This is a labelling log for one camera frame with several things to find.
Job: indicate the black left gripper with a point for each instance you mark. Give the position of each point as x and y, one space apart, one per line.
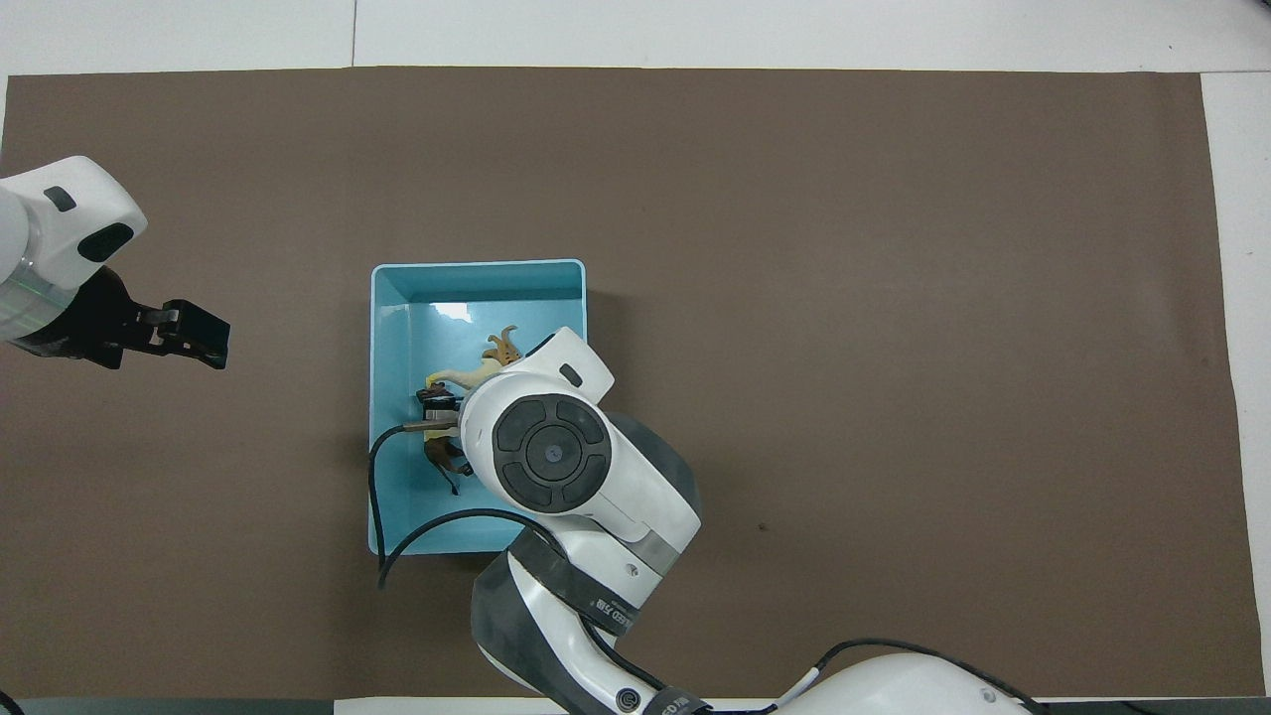
89 318

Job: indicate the orange tiger toy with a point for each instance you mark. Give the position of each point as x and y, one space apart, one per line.
501 350

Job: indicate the light blue storage box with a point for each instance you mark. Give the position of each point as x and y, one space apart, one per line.
407 497

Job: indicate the brown table mat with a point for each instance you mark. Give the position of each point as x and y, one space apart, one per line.
894 298

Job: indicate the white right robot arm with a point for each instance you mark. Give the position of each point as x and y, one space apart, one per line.
576 467

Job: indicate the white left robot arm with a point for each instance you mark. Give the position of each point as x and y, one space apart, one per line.
60 228

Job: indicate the cream horse toy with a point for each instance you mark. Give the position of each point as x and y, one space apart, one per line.
467 377

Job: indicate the brown lion toy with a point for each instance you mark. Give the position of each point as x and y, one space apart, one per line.
437 453

